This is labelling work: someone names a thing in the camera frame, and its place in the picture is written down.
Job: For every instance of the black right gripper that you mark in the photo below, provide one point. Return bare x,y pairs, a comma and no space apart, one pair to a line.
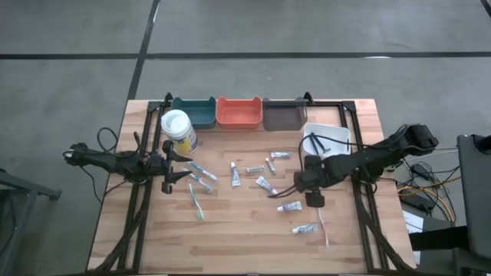
310,178

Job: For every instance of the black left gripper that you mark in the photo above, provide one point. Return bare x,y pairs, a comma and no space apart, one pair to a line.
167,168

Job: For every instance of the small white toothpaste tube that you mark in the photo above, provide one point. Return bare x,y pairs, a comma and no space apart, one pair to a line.
289,207
235,177

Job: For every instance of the Crest Brilliance toothpaste tube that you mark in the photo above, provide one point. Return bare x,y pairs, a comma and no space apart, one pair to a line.
264,184

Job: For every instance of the toothpaste tube with red patch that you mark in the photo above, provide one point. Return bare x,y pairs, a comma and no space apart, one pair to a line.
305,229

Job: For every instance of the Lysol wipes canister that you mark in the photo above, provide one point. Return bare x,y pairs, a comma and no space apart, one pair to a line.
176,124

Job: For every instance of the red toothbrush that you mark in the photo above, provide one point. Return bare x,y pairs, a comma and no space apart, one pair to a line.
323,226

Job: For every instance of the blue disposable razor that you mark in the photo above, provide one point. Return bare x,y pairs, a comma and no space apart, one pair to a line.
314,142
325,149

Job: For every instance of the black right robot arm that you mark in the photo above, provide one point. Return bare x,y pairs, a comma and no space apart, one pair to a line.
383,153

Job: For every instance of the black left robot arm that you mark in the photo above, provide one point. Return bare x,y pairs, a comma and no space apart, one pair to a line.
111,161

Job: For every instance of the wrapped green toothbrush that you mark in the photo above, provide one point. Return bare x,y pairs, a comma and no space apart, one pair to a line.
195,201

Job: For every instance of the teal plastic bin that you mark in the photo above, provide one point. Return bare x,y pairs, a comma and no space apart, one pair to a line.
199,115

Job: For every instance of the translucent grey plastic bin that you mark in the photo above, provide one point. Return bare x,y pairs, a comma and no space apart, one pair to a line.
284,115

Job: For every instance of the white plastic bin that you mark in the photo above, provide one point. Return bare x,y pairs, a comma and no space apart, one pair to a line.
335,132

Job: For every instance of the orange plastic bin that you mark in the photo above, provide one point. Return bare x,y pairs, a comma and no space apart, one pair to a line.
239,113

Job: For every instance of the white paper sheet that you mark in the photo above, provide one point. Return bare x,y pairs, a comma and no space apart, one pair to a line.
412,224

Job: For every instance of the black power adapter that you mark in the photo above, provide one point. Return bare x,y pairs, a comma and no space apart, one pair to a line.
420,202

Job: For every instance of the grey metal stand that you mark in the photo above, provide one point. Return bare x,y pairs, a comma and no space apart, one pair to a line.
23,191

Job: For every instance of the dark grey equipment panel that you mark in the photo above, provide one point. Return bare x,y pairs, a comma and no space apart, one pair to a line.
473,191

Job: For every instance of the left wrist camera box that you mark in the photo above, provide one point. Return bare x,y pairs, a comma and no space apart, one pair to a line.
157,164

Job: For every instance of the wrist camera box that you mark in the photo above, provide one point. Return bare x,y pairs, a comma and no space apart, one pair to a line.
157,164
315,199

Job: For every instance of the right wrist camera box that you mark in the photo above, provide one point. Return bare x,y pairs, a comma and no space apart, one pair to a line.
315,199

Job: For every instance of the black aluminium frame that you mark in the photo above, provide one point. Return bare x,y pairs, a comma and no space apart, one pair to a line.
326,103

